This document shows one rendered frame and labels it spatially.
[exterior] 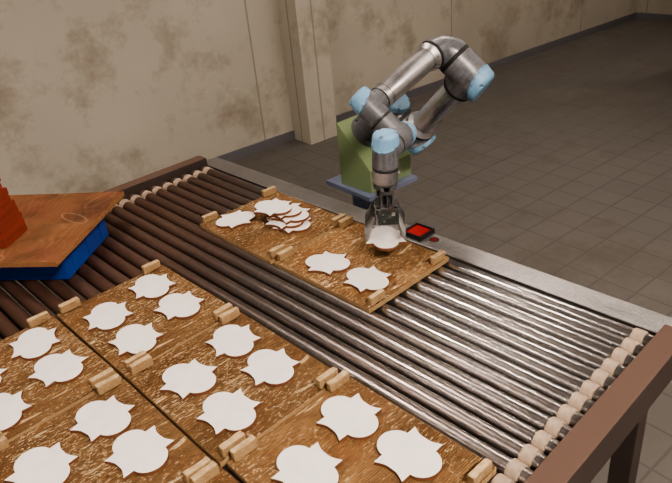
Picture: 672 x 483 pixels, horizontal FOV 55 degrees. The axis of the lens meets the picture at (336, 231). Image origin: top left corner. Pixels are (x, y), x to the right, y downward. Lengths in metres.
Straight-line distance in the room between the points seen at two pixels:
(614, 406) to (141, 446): 0.99
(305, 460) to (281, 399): 0.20
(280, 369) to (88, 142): 3.64
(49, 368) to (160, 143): 3.59
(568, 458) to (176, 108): 4.35
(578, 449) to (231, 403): 0.73
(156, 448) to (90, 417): 0.21
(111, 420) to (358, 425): 0.55
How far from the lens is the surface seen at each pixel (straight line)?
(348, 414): 1.45
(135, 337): 1.82
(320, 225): 2.22
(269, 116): 5.70
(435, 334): 1.71
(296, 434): 1.44
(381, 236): 2.01
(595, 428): 1.45
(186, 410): 1.56
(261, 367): 1.61
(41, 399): 1.75
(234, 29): 5.41
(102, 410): 1.62
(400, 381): 1.56
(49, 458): 1.56
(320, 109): 5.69
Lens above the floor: 1.95
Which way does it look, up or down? 28 degrees down
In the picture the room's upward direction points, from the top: 6 degrees counter-clockwise
